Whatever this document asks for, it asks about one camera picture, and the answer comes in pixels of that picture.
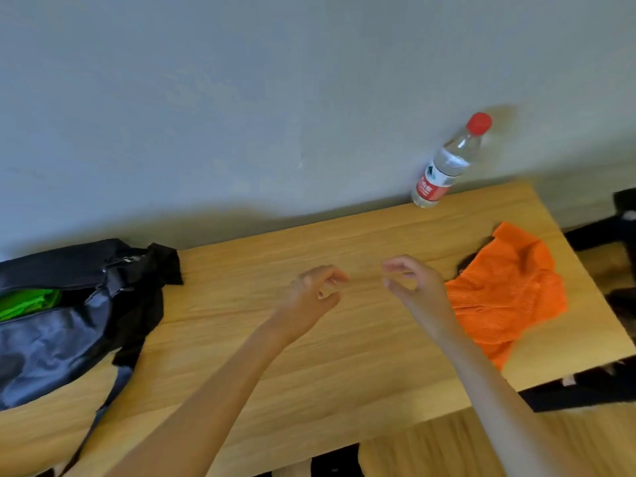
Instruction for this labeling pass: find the person's right hand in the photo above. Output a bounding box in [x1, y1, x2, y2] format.
[381, 254, 464, 344]

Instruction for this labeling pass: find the person's left hand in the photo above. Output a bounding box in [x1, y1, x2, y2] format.
[269, 265, 350, 345]

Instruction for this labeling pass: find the person's left forearm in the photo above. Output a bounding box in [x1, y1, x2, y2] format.
[103, 320, 290, 477]

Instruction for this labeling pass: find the person's right forearm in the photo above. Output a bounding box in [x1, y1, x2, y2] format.
[437, 329, 587, 477]

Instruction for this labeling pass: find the orange mesh cloth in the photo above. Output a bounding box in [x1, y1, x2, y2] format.
[444, 222, 568, 371]

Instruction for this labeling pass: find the clear water bottle red cap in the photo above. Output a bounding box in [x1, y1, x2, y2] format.
[411, 112, 493, 209]

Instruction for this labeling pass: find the black chair base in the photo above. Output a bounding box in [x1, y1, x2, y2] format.
[564, 187, 636, 343]

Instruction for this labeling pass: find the black fabric bag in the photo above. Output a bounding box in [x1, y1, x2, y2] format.
[0, 238, 184, 477]

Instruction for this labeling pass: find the green cloth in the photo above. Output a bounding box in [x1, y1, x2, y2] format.
[0, 288, 62, 323]

